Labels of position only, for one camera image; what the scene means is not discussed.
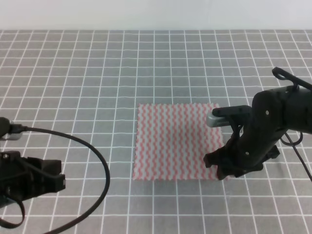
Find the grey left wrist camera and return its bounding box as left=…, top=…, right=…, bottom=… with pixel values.
left=0, top=117, right=24, bottom=141

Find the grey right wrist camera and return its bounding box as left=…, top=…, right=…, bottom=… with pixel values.
left=206, top=105, right=252, bottom=128

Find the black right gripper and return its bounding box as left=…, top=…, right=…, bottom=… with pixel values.
left=203, top=123, right=280, bottom=180

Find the pink white wavy striped towel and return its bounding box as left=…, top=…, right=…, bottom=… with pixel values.
left=132, top=103, right=224, bottom=180

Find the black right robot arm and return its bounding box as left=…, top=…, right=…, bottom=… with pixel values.
left=203, top=86, right=312, bottom=180

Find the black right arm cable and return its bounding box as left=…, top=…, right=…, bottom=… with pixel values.
left=272, top=67, right=312, bottom=182

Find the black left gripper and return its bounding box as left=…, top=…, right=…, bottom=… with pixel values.
left=0, top=151, right=66, bottom=207

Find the grey checked tablecloth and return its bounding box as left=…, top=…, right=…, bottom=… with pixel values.
left=0, top=30, right=312, bottom=234

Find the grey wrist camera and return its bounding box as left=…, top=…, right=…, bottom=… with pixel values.
left=0, top=117, right=24, bottom=141
left=206, top=105, right=252, bottom=128

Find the black left camera cable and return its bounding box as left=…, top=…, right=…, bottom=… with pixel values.
left=0, top=123, right=111, bottom=234

